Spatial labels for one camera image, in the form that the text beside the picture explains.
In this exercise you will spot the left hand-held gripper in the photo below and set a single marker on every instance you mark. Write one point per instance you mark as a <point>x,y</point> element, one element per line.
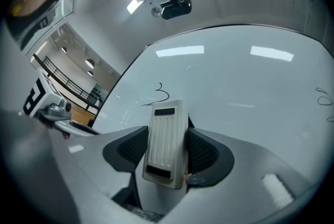
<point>36,97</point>

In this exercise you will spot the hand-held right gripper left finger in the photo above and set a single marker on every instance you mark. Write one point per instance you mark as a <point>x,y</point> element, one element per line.
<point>104,160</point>

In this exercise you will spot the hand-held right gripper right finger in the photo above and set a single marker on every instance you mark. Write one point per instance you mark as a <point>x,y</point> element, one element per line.
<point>248,178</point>

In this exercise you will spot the white whiteboard eraser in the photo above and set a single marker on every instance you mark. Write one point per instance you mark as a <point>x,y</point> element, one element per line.
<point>164,144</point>

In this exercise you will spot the large white whiteboard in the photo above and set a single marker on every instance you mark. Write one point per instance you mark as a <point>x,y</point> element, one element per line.
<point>235,87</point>

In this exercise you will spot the wooden table white legs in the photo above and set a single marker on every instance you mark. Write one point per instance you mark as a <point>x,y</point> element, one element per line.
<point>81,116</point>

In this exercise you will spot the dark display shelf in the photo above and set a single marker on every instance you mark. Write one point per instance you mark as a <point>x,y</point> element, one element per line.
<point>98,95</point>

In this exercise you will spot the black metal railing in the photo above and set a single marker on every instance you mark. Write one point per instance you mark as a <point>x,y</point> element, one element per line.
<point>65,82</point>

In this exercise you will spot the black pendant lamp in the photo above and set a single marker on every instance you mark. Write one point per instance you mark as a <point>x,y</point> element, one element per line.
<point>89,63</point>
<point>90,73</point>
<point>64,49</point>

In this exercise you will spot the person's torso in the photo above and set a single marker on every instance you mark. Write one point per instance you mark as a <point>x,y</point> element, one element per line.
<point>31,22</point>

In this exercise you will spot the ceiling light strip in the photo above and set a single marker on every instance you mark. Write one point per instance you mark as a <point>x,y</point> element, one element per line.
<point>134,5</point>

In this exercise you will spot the round smoke detector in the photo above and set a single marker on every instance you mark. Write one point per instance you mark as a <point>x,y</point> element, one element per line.
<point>155,12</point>

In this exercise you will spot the black head camera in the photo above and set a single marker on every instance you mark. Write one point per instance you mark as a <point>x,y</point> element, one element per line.
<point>177,10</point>

